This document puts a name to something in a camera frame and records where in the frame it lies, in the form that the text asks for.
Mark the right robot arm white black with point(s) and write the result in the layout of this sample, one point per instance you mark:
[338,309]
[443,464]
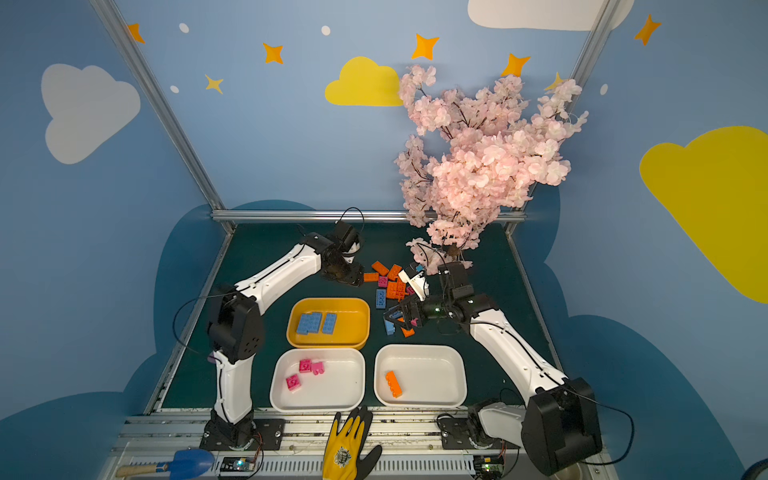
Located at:
[557,424]

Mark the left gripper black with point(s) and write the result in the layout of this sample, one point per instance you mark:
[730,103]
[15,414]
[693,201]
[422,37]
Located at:
[346,272]

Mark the orange lego brick top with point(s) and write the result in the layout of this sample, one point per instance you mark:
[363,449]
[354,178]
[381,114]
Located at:
[380,268]

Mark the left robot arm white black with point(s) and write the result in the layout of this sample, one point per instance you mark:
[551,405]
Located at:
[236,329]

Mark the blue lego brick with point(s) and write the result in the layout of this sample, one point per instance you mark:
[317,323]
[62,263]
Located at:
[380,299]
[315,320]
[305,324]
[329,323]

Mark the blue garden trowel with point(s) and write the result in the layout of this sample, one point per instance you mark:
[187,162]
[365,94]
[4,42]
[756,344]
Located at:
[186,464]

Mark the yellow black work glove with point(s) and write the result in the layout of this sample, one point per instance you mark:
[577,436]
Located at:
[342,454]

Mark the right white plastic tray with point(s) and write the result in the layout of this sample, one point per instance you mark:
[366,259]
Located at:
[431,376]

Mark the pink cherry blossom tree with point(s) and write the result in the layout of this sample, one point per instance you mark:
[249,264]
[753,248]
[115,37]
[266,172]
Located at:
[472,157]

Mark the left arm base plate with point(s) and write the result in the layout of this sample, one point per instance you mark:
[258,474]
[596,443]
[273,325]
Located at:
[246,435]

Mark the left white plastic tray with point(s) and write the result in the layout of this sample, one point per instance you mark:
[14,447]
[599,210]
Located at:
[340,388]

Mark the orange lego brick cluster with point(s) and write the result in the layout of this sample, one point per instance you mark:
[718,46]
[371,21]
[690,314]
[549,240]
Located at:
[393,384]

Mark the white plastic tray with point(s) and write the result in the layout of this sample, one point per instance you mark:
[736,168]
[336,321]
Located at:
[431,376]
[340,388]

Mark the orange lego pile centre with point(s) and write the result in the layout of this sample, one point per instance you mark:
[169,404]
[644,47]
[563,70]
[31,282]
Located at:
[396,288]

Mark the magenta small lego brick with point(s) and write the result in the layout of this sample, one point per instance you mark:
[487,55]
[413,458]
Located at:
[293,382]

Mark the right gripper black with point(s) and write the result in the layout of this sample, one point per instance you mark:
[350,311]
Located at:
[411,309]

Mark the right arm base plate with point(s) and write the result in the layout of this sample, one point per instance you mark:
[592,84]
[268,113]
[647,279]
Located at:
[466,433]

